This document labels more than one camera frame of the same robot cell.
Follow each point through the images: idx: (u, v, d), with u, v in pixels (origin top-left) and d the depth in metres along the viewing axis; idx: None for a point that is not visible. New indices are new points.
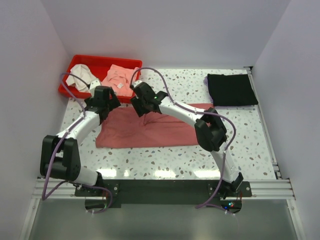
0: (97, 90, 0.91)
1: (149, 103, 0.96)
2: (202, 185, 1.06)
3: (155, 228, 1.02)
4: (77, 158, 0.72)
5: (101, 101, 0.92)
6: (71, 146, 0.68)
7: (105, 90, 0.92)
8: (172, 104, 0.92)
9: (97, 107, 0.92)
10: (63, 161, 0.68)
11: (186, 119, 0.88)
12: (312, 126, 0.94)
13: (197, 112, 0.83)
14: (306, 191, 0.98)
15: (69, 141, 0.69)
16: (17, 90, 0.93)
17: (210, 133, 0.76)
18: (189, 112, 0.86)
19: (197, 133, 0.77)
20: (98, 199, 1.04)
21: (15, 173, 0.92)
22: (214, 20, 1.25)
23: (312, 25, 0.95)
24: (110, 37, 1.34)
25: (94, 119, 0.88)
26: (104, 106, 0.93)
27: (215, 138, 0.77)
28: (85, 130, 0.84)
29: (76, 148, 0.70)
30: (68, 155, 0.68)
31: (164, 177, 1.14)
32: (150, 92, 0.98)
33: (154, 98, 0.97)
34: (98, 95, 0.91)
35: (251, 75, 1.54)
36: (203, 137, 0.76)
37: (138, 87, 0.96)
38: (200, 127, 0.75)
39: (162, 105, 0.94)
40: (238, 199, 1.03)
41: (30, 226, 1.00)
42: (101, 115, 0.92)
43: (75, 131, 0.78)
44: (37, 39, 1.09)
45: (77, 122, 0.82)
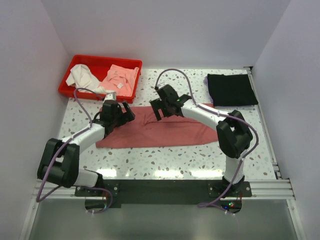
0: (105, 105, 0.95)
1: (172, 106, 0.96)
2: (201, 185, 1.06)
3: (155, 227, 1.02)
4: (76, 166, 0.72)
5: (109, 116, 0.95)
6: (73, 151, 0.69)
7: (113, 105, 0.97)
8: (195, 106, 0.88)
9: (104, 121, 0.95)
10: (62, 166, 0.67)
11: (208, 121, 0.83)
12: (312, 126, 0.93)
13: (219, 114, 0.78)
14: (306, 191, 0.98)
15: (71, 146, 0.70)
16: (17, 90, 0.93)
17: (234, 138, 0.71)
18: (211, 114, 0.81)
19: (219, 136, 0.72)
20: (98, 199, 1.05)
21: (15, 173, 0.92)
22: (214, 20, 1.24)
23: (312, 25, 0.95)
24: (110, 36, 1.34)
25: (99, 131, 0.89)
26: (110, 121, 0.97)
27: (238, 143, 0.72)
28: (90, 140, 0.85)
29: (77, 154, 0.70)
30: (69, 160, 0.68)
31: (164, 177, 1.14)
32: (173, 94, 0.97)
33: (177, 100, 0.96)
34: (106, 110, 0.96)
35: (251, 75, 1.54)
36: (226, 142, 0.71)
37: (162, 88, 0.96)
38: (223, 129, 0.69)
39: (184, 108, 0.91)
40: (237, 199, 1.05)
41: (30, 226, 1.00)
42: (106, 129, 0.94)
43: (79, 138, 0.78)
44: (37, 39, 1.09)
45: (84, 131, 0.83)
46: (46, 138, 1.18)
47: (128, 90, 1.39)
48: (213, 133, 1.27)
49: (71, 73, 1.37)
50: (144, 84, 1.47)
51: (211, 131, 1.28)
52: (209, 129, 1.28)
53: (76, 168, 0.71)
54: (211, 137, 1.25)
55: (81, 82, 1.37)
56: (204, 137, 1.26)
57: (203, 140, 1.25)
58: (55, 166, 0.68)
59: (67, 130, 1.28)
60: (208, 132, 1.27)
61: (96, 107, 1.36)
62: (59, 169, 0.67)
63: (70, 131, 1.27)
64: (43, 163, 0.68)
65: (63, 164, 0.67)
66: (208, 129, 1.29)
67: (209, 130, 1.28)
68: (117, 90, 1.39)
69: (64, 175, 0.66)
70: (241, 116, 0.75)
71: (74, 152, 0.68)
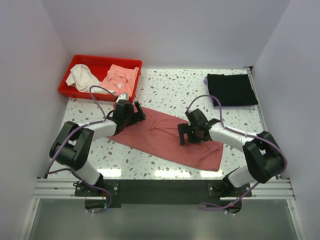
0: (119, 104, 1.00)
1: (200, 129, 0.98)
2: (201, 185, 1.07)
3: (155, 228, 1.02)
4: (87, 151, 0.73)
5: (121, 115, 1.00)
6: (86, 134, 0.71)
7: (126, 105, 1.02)
8: (223, 128, 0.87)
9: (116, 119, 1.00)
10: (74, 147, 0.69)
11: (236, 143, 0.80)
12: (313, 126, 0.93)
13: (247, 135, 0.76)
14: (306, 191, 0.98)
15: (85, 131, 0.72)
16: (17, 90, 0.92)
17: (263, 160, 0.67)
18: (239, 134, 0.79)
19: (247, 156, 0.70)
20: (98, 199, 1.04)
21: (15, 173, 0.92)
22: (215, 20, 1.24)
23: (312, 26, 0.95)
24: (110, 36, 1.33)
25: (110, 127, 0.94)
26: (121, 120, 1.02)
27: (268, 166, 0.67)
28: (101, 131, 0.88)
29: (90, 139, 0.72)
30: (82, 143, 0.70)
31: (164, 177, 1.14)
32: (203, 118, 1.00)
33: (205, 123, 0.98)
34: (118, 109, 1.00)
35: (251, 75, 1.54)
36: (254, 164, 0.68)
37: (192, 112, 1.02)
38: (250, 149, 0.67)
39: (212, 130, 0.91)
40: (238, 199, 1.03)
41: (30, 226, 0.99)
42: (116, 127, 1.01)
43: (93, 127, 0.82)
44: (37, 39, 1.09)
45: (99, 122, 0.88)
46: (46, 138, 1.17)
47: (128, 90, 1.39)
48: (215, 162, 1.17)
49: (71, 73, 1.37)
50: (144, 84, 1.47)
51: (213, 158, 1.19)
52: (211, 156, 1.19)
53: (86, 152, 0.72)
54: (211, 165, 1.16)
55: (81, 81, 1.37)
56: (205, 163, 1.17)
57: (203, 165, 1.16)
58: (67, 147, 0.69)
59: None
60: (210, 159, 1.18)
61: (96, 107, 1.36)
62: (70, 150, 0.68)
63: None
64: (58, 142, 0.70)
65: (76, 145, 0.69)
66: (211, 155, 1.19)
67: (211, 157, 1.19)
68: (117, 90, 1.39)
69: (75, 156, 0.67)
70: (271, 138, 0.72)
71: (87, 135, 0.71)
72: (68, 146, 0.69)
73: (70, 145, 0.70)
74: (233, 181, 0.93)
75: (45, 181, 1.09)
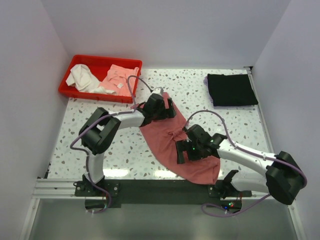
0: (151, 98, 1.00)
1: (205, 147, 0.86)
2: (202, 185, 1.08)
3: (155, 228, 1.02)
4: (111, 140, 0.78)
5: (151, 109, 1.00)
6: (114, 124, 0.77)
7: (158, 101, 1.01)
8: (233, 148, 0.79)
9: (145, 112, 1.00)
10: (100, 133, 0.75)
11: (251, 164, 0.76)
12: (313, 126, 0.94)
13: (266, 158, 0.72)
14: (306, 191, 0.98)
15: (113, 120, 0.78)
16: (17, 90, 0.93)
17: (287, 184, 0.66)
18: (255, 157, 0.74)
19: (270, 182, 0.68)
20: (98, 199, 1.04)
21: (15, 174, 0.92)
22: (214, 20, 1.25)
23: (312, 26, 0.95)
24: (110, 37, 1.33)
25: (139, 118, 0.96)
26: (150, 114, 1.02)
27: (292, 189, 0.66)
28: (128, 121, 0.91)
29: (115, 128, 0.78)
30: (108, 130, 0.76)
31: (164, 177, 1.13)
32: (205, 135, 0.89)
33: (210, 140, 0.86)
34: (150, 102, 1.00)
35: (251, 75, 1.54)
36: (279, 189, 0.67)
37: (192, 130, 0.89)
38: (274, 176, 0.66)
39: (221, 149, 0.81)
40: (237, 199, 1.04)
41: (30, 226, 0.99)
42: (144, 119, 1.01)
43: (122, 116, 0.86)
44: (37, 39, 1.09)
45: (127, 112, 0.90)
46: (46, 138, 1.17)
47: (128, 90, 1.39)
48: (208, 178, 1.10)
49: (71, 73, 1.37)
50: (144, 84, 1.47)
51: (209, 174, 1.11)
52: (206, 173, 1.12)
53: (109, 140, 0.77)
54: (206, 180, 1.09)
55: (81, 81, 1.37)
56: (200, 177, 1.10)
57: (196, 179, 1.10)
58: (95, 130, 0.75)
59: (67, 130, 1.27)
60: (205, 175, 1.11)
61: (96, 107, 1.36)
62: (97, 134, 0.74)
63: (70, 131, 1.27)
64: (88, 123, 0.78)
65: (102, 132, 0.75)
66: (208, 171, 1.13)
67: (206, 173, 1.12)
68: (117, 90, 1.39)
69: (100, 141, 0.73)
70: (290, 159, 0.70)
71: (114, 125, 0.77)
72: (96, 130, 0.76)
73: (98, 130, 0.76)
74: (237, 186, 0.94)
75: (44, 181, 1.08)
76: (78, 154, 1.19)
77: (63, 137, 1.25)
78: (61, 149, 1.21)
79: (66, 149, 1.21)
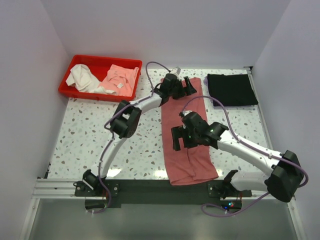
0: (166, 78, 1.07)
1: (204, 137, 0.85)
2: (202, 185, 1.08)
3: (155, 228, 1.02)
4: (134, 126, 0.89)
5: (167, 88, 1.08)
6: (138, 112, 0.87)
7: (172, 80, 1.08)
8: (236, 141, 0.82)
9: (162, 92, 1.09)
10: (127, 121, 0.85)
11: (254, 161, 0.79)
12: (313, 126, 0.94)
13: (272, 156, 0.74)
14: (306, 190, 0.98)
15: (136, 110, 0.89)
16: (16, 89, 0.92)
17: (289, 184, 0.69)
18: (261, 154, 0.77)
19: (274, 182, 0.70)
20: (98, 199, 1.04)
21: (15, 173, 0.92)
22: (214, 20, 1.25)
23: (312, 25, 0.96)
24: (110, 36, 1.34)
25: (157, 101, 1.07)
26: (167, 94, 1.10)
27: (292, 189, 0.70)
28: (149, 106, 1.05)
29: (138, 117, 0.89)
30: (133, 118, 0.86)
31: (164, 177, 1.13)
32: (203, 123, 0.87)
33: (209, 130, 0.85)
34: (165, 83, 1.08)
35: (251, 75, 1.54)
36: (281, 189, 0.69)
37: (189, 116, 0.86)
38: (280, 177, 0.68)
39: (222, 141, 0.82)
40: (237, 199, 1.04)
41: (30, 226, 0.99)
42: (163, 99, 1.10)
43: (142, 104, 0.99)
44: (37, 39, 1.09)
45: (146, 98, 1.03)
46: (46, 138, 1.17)
47: (128, 90, 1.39)
48: (177, 176, 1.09)
49: (71, 73, 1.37)
50: (144, 84, 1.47)
51: (182, 175, 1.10)
52: (182, 172, 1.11)
53: (133, 127, 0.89)
54: (172, 175, 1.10)
55: (81, 81, 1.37)
56: (173, 171, 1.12)
57: (168, 168, 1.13)
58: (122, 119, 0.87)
59: (67, 130, 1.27)
60: (179, 173, 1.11)
61: (96, 107, 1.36)
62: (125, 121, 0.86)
63: (70, 131, 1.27)
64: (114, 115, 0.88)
65: (128, 120, 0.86)
66: (185, 172, 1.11)
67: (182, 173, 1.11)
68: (117, 90, 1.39)
69: (127, 128, 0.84)
70: (295, 158, 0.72)
71: (137, 113, 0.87)
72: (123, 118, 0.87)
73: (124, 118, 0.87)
74: (236, 186, 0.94)
75: (44, 181, 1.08)
76: (78, 154, 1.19)
77: (63, 137, 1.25)
78: (61, 149, 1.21)
79: (66, 149, 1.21)
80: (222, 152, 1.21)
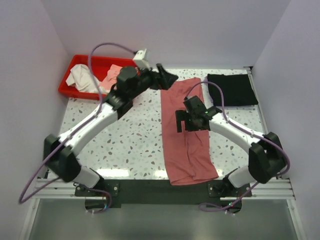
0: (120, 79, 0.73)
1: (199, 118, 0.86)
2: (202, 186, 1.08)
3: (155, 228, 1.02)
4: (71, 169, 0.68)
5: (124, 92, 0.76)
6: (69, 153, 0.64)
7: (129, 79, 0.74)
8: (225, 121, 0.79)
9: (120, 98, 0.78)
10: (59, 166, 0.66)
11: (237, 140, 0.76)
12: (313, 126, 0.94)
13: (253, 135, 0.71)
14: (306, 191, 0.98)
15: (65, 151, 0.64)
16: (17, 90, 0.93)
17: (267, 164, 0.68)
18: (243, 133, 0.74)
19: (251, 158, 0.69)
20: (97, 199, 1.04)
21: (15, 173, 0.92)
22: (214, 20, 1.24)
23: (311, 26, 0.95)
24: (110, 37, 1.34)
25: (109, 117, 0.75)
26: (127, 99, 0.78)
27: (271, 169, 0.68)
28: (100, 127, 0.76)
29: (70, 159, 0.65)
30: (64, 164, 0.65)
31: (164, 177, 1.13)
32: (202, 106, 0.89)
33: (205, 112, 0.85)
34: (120, 85, 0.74)
35: (251, 75, 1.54)
36: (258, 166, 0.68)
37: (189, 99, 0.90)
38: (256, 152, 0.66)
39: (212, 121, 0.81)
40: (238, 199, 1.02)
41: (30, 226, 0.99)
42: (121, 109, 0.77)
43: (78, 135, 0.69)
44: (37, 39, 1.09)
45: (86, 121, 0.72)
46: (46, 138, 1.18)
47: None
48: (177, 176, 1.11)
49: (71, 73, 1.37)
50: None
51: (182, 175, 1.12)
52: (182, 172, 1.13)
53: (70, 172, 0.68)
54: (172, 175, 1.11)
55: (81, 81, 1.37)
56: (173, 171, 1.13)
57: (168, 169, 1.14)
58: (57, 157, 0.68)
59: (67, 130, 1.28)
60: (179, 173, 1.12)
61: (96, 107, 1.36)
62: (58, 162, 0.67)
63: None
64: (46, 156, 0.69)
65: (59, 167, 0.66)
66: (184, 172, 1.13)
67: (182, 173, 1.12)
68: None
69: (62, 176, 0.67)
70: (277, 140, 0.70)
71: (66, 158, 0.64)
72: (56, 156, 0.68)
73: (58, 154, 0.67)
74: (233, 182, 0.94)
75: (45, 181, 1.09)
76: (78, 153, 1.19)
77: None
78: None
79: None
80: (222, 152, 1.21)
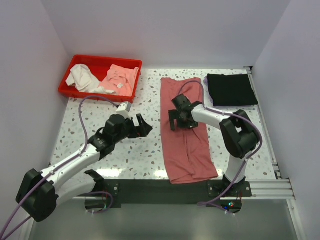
0: (108, 122, 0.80)
1: (184, 112, 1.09)
2: (202, 185, 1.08)
3: (155, 228, 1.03)
4: (45, 206, 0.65)
5: (110, 135, 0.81)
6: (50, 189, 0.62)
7: (117, 124, 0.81)
8: (204, 109, 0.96)
9: (105, 141, 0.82)
10: (34, 203, 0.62)
11: (214, 121, 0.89)
12: (312, 126, 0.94)
13: (224, 113, 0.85)
14: (306, 191, 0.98)
15: (46, 187, 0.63)
16: (16, 89, 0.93)
17: (237, 136, 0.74)
18: (217, 114, 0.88)
19: (223, 133, 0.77)
20: (98, 199, 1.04)
21: (15, 174, 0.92)
22: (214, 20, 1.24)
23: (311, 26, 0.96)
24: (110, 37, 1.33)
25: (92, 157, 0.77)
26: (111, 142, 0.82)
27: (243, 142, 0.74)
28: (80, 168, 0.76)
29: (50, 195, 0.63)
30: (41, 200, 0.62)
31: (164, 177, 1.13)
32: (187, 102, 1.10)
33: (189, 106, 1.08)
34: (107, 127, 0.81)
35: (251, 75, 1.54)
36: (230, 140, 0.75)
37: (176, 97, 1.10)
38: (225, 126, 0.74)
39: (194, 111, 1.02)
40: (237, 199, 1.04)
41: (30, 226, 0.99)
42: (104, 150, 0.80)
43: (61, 171, 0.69)
44: (37, 39, 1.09)
45: (69, 158, 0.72)
46: (46, 138, 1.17)
47: (128, 90, 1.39)
48: (177, 175, 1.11)
49: (71, 73, 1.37)
50: (144, 84, 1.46)
51: (182, 173, 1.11)
52: (181, 171, 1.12)
53: (44, 209, 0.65)
54: (172, 173, 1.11)
55: (81, 81, 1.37)
56: (173, 170, 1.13)
57: (168, 168, 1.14)
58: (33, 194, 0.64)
59: (67, 130, 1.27)
60: (179, 172, 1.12)
61: (96, 107, 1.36)
62: (35, 199, 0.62)
63: (70, 131, 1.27)
64: (21, 192, 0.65)
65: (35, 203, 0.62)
66: (184, 170, 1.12)
67: (182, 172, 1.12)
68: (117, 90, 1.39)
69: (35, 212, 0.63)
70: (246, 116, 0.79)
71: (47, 193, 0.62)
72: (33, 192, 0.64)
73: (36, 190, 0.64)
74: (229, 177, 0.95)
75: None
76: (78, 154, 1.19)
77: (63, 137, 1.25)
78: (61, 149, 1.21)
79: (66, 149, 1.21)
80: (222, 152, 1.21)
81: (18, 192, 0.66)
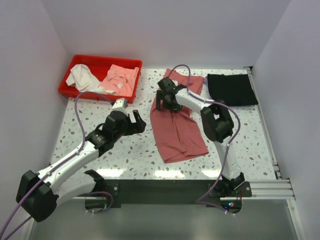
0: (108, 118, 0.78)
1: (169, 94, 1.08)
2: (202, 185, 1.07)
3: (155, 228, 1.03)
4: (44, 206, 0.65)
5: (110, 130, 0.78)
6: (47, 191, 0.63)
7: (117, 120, 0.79)
8: (187, 94, 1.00)
9: (103, 136, 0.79)
10: (32, 203, 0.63)
11: (196, 107, 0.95)
12: (312, 126, 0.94)
13: (205, 101, 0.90)
14: (306, 190, 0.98)
15: (43, 188, 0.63)
16: (16, 90, 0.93)
17: (215, 122, 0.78)
18: (199, 101, 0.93)
19: (203, 119, 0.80)
20: (98, 199, 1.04)
21: (15, 173, 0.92)
22: (214, 20, 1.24)
23: (311, 26, 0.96)
24: (110, 37, 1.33)
25: (91, 156, 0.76)
26: (111, 138, 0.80)
27: (219, 128, 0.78)
28: (78, 166, 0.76)
29: (48, 196, 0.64)
30: (39, 201, 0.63)
31: (164, 177, 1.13)
32: (172, 84, 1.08)
33: (173, 88, 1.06)
34: (108, 123, 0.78)
35: (251, 75, 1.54)
36: (208, 126, 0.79)
37: (162, 80, 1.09)
38: (206, 113, 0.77)
39: (177, 95, 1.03)
40: (238, 199, 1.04)
41: (30, 226, 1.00)
42: (102, 147, 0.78)
43: (58, 172, 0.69)
44: (37, 39, 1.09)
45: (66, 158, 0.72)
46: (46, 138, 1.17)
47: (128, 90, 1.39)
48: (170, 154, 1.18)
49: (71, 73, 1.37)
50: (144, 84, 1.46)
51: (174, 152, 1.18)
52: (174, 150, 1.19)
53: (43, 208, 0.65)
54: (165, 153, 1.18)
55: (81, 81, 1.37)
56: (165, 149, 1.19)
57: (161, 148, 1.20)
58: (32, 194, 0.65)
59: (67, 130, 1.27)
60: (171, 151, 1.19)
61: (96, 107, 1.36)
62: (34, 199, 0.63)
63: (70, 131, 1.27)
64: (20, 193, 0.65)
65: (34, 203, 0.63)
66: (176, 149, 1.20)
67: (174, 151, 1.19)
68: (117, 90, 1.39)
69: (34, 212, 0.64)
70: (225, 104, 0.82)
71: (45, 195, 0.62)
72: (32, 193, 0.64)
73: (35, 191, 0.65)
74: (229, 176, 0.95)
75: None
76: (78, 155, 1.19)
77: (63, 137, 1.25)
78: (61, 149, 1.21)
79: (66, 149, 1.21)
80: None
81: (18, 192, 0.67)
